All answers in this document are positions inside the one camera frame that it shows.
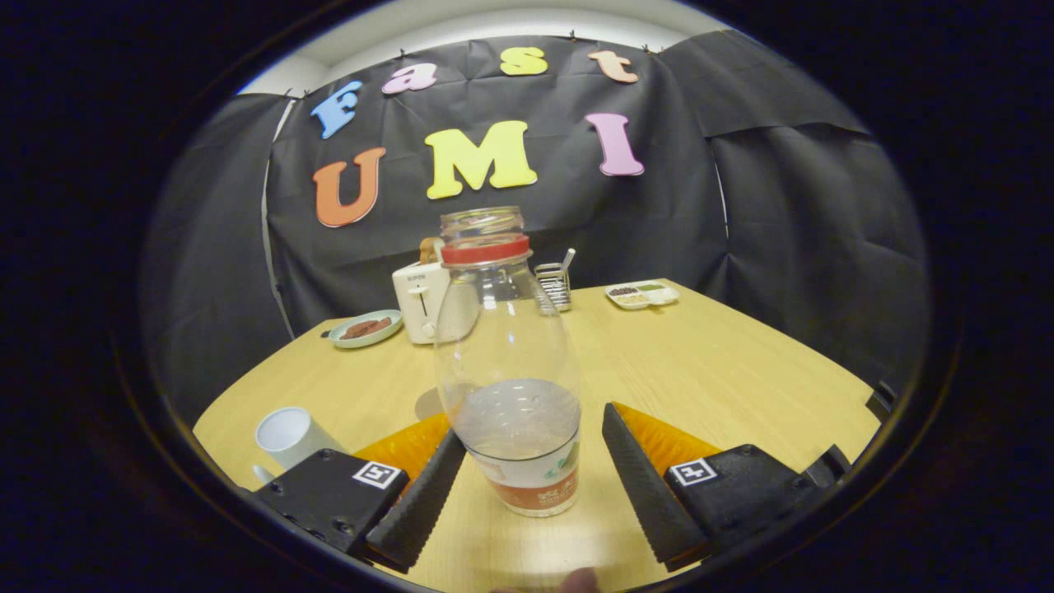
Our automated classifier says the white toaster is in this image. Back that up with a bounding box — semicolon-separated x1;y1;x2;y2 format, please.
392;259;480;345

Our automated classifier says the small black block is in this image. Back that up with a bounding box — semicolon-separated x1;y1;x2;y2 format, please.
865;381;898;423

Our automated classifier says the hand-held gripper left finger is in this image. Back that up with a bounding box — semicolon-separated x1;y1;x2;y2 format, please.
247;412;468;575

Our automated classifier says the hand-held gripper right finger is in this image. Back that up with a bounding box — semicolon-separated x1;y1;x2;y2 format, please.
601;402;812;573

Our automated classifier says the white cup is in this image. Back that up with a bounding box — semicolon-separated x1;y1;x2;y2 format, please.
253;406;347;487

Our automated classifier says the white divided dish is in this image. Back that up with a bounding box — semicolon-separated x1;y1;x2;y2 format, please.
605;279;681;311

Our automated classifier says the metal wire holder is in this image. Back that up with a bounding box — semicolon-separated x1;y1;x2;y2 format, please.
534;262;572;312

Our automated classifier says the black backdrop cloth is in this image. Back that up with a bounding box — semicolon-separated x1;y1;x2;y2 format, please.
140;31;931;429

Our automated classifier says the wooden table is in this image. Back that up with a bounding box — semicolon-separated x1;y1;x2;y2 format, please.
194;278;882;593

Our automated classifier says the pale green plate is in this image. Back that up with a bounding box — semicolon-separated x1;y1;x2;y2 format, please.
328;310;404;350

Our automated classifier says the round brown coaster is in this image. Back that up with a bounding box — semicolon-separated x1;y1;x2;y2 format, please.
414;387;450;423

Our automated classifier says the clear plastic juice bottle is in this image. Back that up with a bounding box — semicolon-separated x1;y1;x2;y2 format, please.
434;206;583;518

